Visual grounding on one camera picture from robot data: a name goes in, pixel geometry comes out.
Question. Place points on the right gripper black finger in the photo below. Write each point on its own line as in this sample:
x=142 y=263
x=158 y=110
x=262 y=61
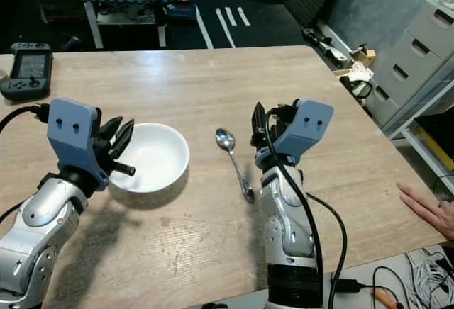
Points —
x=264 y=120
x=255 y=121

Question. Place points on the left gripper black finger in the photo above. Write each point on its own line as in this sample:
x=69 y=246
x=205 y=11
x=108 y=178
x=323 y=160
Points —
x=123 y=140
x=111 y=130

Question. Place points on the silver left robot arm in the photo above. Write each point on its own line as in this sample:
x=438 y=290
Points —
x=42 y=231

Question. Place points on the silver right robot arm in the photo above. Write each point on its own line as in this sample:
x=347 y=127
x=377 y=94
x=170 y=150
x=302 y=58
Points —
x=284 y=224

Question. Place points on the person's bare hand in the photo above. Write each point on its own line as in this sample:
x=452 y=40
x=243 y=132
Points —
x=433 y=213

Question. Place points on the silver metal spoon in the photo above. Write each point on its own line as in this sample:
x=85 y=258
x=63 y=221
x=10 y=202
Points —
x=225 y=139

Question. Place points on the white ceramic bowl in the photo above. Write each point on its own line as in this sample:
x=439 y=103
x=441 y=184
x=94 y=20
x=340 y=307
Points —
x=157 y=156

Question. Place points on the crumpled white paper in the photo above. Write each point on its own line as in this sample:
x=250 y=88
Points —
x=358 y=75

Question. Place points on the black handheld controller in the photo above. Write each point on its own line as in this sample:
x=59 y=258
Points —
x=28 y=71

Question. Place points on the small open cardboard box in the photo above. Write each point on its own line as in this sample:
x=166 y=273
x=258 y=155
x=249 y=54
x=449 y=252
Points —
x=364 y=55

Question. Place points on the grey workbench with white legs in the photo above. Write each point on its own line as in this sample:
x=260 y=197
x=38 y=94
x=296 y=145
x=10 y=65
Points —
x=120 y=1

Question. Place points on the black mesh crate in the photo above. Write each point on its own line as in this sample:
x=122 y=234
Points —
x=57 y=1

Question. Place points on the white metal shelf rack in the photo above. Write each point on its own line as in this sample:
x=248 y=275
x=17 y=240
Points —
x=429 y=146

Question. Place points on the grey drawer cabinet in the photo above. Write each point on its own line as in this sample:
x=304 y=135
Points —
x=415 y=61

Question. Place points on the black power adapter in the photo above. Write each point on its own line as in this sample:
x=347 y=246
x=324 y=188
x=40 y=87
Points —
x=347 y=285

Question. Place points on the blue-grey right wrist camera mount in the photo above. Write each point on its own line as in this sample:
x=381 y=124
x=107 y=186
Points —
x=308 y=126

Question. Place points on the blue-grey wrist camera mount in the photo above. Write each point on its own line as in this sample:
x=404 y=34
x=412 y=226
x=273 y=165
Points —
x=71 y=135
x=308 y=126

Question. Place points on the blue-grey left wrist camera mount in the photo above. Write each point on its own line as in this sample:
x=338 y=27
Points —
x=71 y=135

